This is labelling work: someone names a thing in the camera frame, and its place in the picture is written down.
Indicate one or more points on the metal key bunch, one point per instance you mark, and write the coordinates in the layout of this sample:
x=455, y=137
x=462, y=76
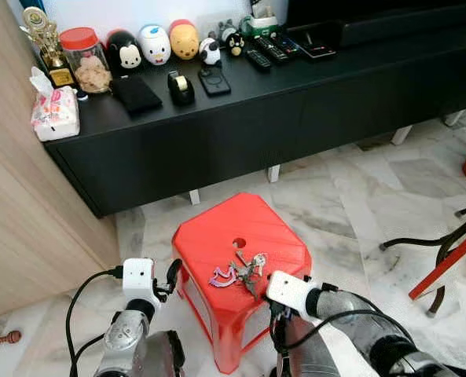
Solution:
x=223, y=276

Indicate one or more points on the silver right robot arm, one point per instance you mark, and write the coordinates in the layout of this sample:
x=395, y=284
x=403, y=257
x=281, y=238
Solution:
x=374, y=330

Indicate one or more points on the red plastic stool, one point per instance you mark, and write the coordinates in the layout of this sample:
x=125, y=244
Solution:
x=209, y=228

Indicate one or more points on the silver black robot left leg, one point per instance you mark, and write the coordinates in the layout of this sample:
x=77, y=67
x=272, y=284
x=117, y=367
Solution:
x=166, y=355

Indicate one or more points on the light wooden cabinet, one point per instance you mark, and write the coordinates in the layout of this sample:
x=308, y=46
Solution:
x=28, y=196

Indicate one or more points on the small brown wooden piece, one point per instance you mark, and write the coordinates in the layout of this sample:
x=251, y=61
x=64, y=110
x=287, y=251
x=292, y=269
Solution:
x=1, y=339

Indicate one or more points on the black TV cabinet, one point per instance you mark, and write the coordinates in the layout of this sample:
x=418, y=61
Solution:
x=295, y=118

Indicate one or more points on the black wallet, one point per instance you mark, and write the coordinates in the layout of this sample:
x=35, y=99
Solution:
x=136, y=94

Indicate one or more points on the black tape dispenser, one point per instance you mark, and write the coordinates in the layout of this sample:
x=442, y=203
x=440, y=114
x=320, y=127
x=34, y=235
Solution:
x=181, y=88

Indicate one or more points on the marble top folding table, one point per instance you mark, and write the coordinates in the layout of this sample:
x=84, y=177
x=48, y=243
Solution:
x=453, y=255

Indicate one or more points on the small black square device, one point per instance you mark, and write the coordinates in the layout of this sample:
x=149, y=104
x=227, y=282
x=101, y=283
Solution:
x=214, y=82

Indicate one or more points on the pink white tissue pack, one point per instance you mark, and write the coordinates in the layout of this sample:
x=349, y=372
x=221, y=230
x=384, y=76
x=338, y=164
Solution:
x=54, y=110

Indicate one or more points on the black remote control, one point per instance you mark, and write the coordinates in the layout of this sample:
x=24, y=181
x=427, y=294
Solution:
x=258, y=60
x=273, y=49
x=288, y=43

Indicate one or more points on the clear jar with red lid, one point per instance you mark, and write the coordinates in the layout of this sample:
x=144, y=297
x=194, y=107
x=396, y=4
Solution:
x=86, y=67

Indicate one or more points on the small white black plush toy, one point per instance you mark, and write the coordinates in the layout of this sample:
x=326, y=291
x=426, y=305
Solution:
x=209, y=51

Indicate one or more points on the black mouse plush toy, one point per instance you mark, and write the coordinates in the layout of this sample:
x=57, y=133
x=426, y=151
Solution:
x=125, y=53

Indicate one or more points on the flat black device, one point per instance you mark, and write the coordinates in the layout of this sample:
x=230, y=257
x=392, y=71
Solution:
x=315, y=45

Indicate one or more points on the gold trophy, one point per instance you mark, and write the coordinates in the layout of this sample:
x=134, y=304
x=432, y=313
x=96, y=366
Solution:
x=44, y=39

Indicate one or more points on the black television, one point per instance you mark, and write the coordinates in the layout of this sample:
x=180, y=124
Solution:
x=390, y=16

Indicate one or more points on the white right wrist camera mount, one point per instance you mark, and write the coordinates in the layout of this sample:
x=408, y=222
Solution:
x=289, y=292

